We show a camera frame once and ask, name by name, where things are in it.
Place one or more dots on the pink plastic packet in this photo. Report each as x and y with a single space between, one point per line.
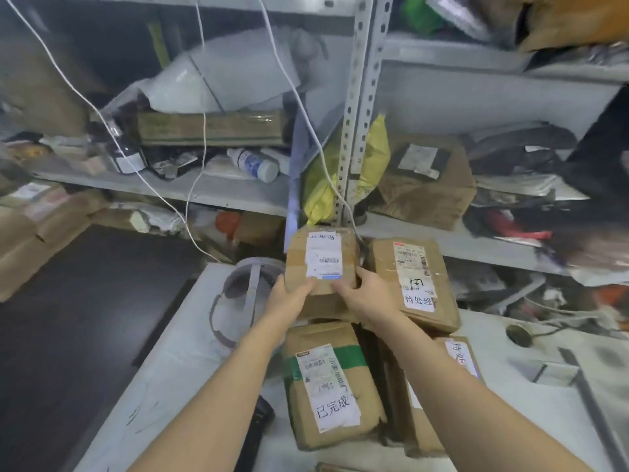
501 223

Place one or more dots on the yellow plastic bag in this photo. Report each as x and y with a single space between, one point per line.
373 162

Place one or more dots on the black rubber mat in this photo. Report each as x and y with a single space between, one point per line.
73 363

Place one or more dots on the black fluffy plastic bag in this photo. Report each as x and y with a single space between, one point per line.
516 142

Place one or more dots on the brown parcel in clear wrap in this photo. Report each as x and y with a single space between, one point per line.
599 253

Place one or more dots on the transparent plastic divider black base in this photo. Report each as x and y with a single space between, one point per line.
585 403

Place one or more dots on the rolled pale paper poster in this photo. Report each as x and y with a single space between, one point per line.
293 191

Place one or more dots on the brown parcel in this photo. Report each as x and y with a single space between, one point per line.
599 253
297 255

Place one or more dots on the person's right hand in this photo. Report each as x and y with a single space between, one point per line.
378 304

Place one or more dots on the small orange container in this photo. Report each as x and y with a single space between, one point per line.
228 223

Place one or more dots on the black handheld device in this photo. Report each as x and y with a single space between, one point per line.
258 422

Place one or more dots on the grey metal shelf rack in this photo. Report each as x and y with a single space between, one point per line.
442 245

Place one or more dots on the colourful printed paper box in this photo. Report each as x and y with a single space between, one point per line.
472 282

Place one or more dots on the white foam sheet bundle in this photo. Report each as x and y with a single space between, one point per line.
221 78

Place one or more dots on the cardboard parcel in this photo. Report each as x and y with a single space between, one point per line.
371 408
383 270

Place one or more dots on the blurred grey storage rack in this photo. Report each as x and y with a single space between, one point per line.
196 191

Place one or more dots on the crumpled brown paper sack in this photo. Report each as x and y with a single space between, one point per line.
39 93

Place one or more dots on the grey and black mailer bag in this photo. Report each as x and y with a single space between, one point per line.
516 184

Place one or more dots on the white gridded plastic bag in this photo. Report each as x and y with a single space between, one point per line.
604 277

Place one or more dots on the row of big cardboard cartons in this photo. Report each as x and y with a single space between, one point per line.
29 250

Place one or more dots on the flat green-printed cardboard box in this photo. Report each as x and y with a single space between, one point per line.
211 128

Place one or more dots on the person's left forearm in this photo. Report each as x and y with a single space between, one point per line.
211 403

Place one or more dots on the person's left hand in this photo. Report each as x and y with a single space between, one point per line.
290 304

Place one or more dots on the green plastic bag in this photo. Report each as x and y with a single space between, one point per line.
420 14

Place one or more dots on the small white plastic bottle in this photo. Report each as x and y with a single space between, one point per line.
280 159

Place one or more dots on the white plastic basket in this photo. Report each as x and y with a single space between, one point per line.
540 302

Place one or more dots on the person's right forearm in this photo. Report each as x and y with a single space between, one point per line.
467 412

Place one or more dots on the crumpled cardboard box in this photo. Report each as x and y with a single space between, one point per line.
432 201

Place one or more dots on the black tape roll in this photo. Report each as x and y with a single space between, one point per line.
361 220

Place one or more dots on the white crumpled wrapper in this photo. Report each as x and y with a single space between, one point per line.
157 221

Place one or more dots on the black glossy packet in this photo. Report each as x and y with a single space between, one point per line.
172 166

